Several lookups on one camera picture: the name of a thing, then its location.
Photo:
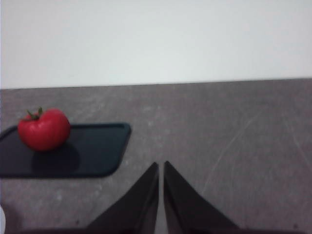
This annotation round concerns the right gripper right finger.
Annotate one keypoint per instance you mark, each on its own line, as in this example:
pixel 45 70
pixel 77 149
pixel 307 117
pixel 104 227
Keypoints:
pixel 187 209

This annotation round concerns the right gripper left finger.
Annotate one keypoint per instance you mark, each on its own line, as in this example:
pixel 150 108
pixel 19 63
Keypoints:
pixel 136 209

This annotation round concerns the red plastic tomato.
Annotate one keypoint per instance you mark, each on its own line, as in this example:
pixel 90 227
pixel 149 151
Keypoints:
pixel 44 134

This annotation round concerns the dark rectangular tray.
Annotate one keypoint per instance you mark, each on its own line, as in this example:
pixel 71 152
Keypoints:
pixel 97 151

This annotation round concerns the round white-grey plate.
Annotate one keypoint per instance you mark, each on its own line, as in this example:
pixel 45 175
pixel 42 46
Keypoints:
pixel 2 217

